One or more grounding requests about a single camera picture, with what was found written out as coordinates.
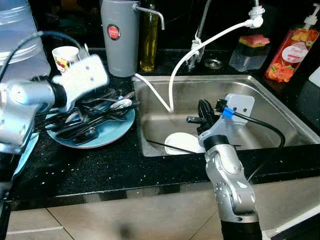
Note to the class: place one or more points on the large clear water jug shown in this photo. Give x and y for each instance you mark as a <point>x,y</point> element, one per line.
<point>20,40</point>

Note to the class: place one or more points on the light blue plate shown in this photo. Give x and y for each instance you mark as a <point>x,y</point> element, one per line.
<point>115,132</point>

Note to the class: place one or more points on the white board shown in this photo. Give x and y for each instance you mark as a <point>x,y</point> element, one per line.
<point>315,77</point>

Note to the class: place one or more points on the white printed cup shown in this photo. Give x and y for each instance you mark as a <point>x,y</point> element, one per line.
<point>65,57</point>

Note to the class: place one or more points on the beige cabinet front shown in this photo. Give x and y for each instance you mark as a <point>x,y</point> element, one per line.
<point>125,210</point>

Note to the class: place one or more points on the red yellow sponge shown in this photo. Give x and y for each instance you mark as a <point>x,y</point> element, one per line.
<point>254,40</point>

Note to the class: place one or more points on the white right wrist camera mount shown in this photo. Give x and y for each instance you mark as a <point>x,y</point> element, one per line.
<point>240,104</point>

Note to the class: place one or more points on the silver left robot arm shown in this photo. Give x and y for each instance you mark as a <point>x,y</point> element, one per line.
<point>25,100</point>

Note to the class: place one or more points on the teal cloth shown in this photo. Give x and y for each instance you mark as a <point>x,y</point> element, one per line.
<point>27,152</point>

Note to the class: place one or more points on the white plate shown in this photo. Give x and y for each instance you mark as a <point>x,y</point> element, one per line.
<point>182,144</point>

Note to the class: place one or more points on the dark appliance edge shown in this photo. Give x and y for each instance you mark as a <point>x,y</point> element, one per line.
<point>300,227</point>

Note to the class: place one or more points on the grey canister with red logo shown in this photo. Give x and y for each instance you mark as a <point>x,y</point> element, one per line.
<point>120,50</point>

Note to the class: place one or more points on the stainless steel sink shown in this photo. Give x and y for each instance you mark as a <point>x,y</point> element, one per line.
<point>270,115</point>

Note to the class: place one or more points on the yellow oil glass bottle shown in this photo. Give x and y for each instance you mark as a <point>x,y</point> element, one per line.
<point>148,45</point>

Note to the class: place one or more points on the small curved chrome tap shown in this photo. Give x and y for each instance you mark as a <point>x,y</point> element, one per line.
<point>152,10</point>

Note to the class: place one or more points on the thin black chopstick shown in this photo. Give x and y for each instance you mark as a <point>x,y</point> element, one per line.
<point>160,144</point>

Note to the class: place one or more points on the black spoon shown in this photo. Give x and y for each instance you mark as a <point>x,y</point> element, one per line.
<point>85,136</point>

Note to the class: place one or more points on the peach soap pump bottle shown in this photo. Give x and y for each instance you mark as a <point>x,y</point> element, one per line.
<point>292,55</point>

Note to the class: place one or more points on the silver metal spoon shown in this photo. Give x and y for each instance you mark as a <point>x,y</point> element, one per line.
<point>122,104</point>

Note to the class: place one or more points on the chrome sink faucet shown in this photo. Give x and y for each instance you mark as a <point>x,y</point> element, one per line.
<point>199,35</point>

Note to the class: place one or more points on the clear plastic sponge holder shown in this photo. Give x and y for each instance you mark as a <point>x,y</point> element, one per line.
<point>247,59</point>

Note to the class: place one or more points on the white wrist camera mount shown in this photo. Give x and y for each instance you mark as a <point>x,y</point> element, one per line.
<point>240,104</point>
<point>82,74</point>

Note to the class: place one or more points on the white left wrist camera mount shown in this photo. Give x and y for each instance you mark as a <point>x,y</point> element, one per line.
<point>82,74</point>

